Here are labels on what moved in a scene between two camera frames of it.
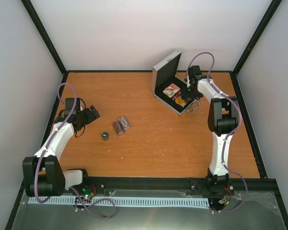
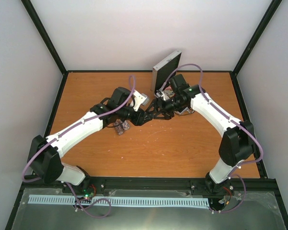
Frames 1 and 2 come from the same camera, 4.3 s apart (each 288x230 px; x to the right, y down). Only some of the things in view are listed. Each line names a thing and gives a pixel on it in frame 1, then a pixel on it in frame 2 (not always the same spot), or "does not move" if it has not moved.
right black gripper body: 191,93 → 170,106
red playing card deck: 171,90 does not move
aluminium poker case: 167,87 does not move
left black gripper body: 87,119 → 137,121
